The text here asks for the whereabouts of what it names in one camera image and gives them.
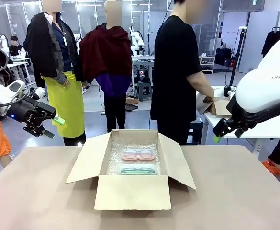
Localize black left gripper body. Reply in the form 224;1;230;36
9;98;57;138

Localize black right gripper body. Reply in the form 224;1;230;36
212;117;246;138

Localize small cardboard box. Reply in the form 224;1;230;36
202;88;234;120

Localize pink glasses case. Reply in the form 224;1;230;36
122;148;157;161

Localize green glasses case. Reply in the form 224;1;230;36
119;164;158;176

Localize person's right forearm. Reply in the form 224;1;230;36
187;71;215;98

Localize dark-framed glasses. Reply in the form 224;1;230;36
124;149;154;159

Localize green-framed glasses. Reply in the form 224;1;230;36
120;167;156;174

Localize person's right hand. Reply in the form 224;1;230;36
202;92;219;104

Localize white side table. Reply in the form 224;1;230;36
196;84;280;140

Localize mannequin with yellow skirt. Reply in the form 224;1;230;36
23;0;87;147

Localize white background desk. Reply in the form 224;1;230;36
6;57;32;85

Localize crumpled orange cloth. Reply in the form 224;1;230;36
262;159;280;181

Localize white shoe shelf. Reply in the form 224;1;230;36
199;55;215;74

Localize clear bubble wrap sheet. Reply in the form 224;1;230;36
105;140;163;177

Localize seated person in jacket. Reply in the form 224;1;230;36
8;35;26;58

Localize black bags on stand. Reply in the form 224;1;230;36
214;47;234;67

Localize mannequin with maroon shawl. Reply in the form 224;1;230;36
79;0;134;134

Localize black tripod stand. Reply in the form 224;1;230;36
225;26;247;89

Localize tiny cardboard box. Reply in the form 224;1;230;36
125;96;140;105

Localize person in black t-shirt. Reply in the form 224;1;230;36
150;0;219;146

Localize grey plastic stool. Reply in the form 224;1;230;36
136;80;153;102

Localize large open cardboard box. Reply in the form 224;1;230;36
65;129;197;211

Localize clothes rack with garments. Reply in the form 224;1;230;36
261;25;280;58

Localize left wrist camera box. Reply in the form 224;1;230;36
28;87;46;99

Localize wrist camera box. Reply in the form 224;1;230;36
223;85;238;98
28;87;46;99

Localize black braided cable sleeve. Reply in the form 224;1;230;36
226;95;280;126

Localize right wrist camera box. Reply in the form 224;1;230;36
223;85;238;98

